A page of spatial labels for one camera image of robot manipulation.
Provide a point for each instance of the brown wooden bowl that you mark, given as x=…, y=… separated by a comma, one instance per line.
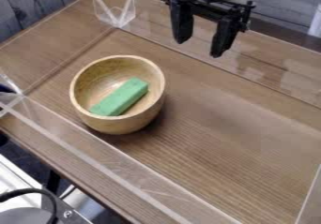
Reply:
x=99, y=78

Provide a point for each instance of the white post at right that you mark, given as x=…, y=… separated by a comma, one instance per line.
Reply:
x=315, y=31

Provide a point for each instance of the clear acrylic front barrier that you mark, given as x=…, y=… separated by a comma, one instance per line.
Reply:
x=139, y=193

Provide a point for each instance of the clear acrylic corner bracket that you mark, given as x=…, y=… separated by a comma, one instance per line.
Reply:
x=115, y=16

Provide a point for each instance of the metal bracket with screw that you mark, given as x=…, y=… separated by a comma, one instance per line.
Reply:
x=66, y=213

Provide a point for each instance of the black table leg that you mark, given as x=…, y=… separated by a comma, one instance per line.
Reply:
x=54, y=182

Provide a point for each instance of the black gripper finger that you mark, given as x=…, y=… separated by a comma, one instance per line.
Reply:
x=182, y=20
x=228, y=28

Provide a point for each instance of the green rectangular block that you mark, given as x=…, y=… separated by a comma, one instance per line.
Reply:
x=122, y=98

